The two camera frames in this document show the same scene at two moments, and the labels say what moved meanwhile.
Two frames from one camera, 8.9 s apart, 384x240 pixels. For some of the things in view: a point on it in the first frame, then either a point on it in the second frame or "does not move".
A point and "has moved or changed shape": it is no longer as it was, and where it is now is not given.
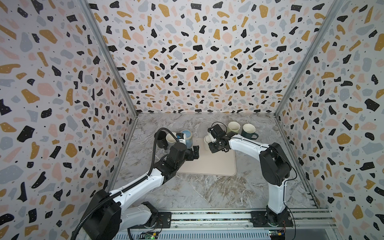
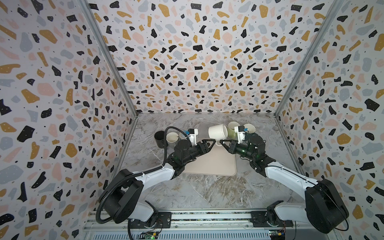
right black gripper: x=212 y=150 → x=233 y=147
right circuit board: x=277 y=234 does not move
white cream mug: x=207 y=139 has moved or changed shape
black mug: x=162 y=142 does not move
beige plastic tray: x=219 y=164 does not move
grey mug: x=170 y=139 does not move
